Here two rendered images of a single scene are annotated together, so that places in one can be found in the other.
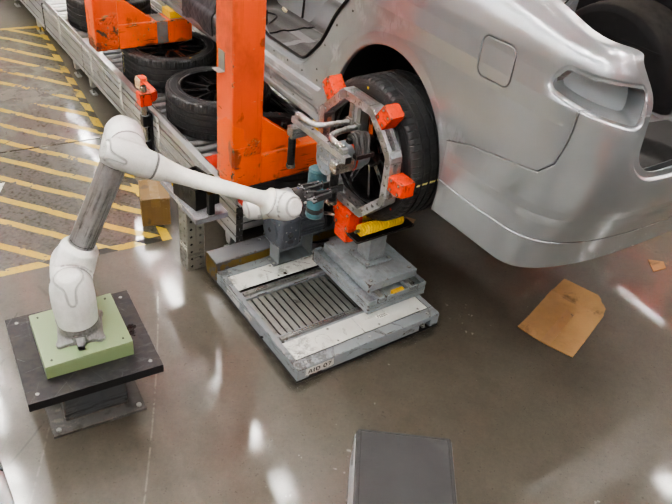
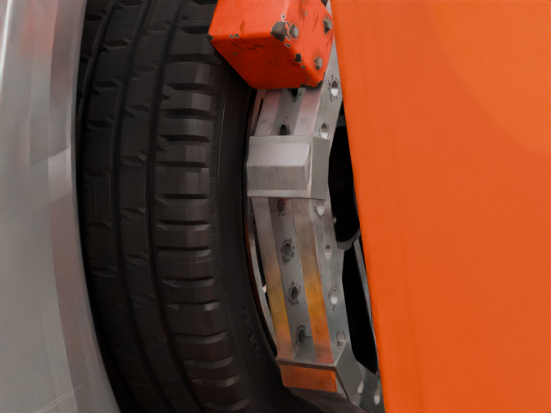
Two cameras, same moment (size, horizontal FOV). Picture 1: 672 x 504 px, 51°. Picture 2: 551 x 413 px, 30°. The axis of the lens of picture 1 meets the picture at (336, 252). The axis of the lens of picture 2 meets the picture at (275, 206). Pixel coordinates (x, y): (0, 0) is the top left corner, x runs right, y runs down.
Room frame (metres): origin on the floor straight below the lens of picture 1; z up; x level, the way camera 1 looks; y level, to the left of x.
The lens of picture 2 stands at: (3.34, 0.94, 1.21)
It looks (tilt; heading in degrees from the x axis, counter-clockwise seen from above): 18 degrees down; 250
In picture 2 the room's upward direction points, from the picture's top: 9 degrees counter-clockwise
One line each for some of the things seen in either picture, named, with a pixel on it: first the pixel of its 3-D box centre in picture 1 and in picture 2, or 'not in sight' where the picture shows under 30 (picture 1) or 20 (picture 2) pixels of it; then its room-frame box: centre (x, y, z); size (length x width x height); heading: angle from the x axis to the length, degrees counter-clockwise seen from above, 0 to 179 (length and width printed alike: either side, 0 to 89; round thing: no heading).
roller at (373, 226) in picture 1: (380, 224); not in sight; (2.78, -0.19, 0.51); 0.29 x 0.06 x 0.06; 128
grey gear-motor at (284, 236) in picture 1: (304, 229); not in sight; (3.03, 0.18, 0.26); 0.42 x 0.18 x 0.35; 128
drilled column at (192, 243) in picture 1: (191, 231); not in sight; (2.97, 0.75, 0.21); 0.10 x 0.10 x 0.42; 38
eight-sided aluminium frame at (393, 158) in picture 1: (356, 153); (403, 184); (2.81, -0.04, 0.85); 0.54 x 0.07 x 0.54; 38
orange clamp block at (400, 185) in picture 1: (400, 186); not in sight; (2.57, -0.24, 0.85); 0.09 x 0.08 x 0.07; 38
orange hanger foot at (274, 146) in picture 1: (298, 135); not in sight; (3.23, 0.25, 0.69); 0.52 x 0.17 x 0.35; 128
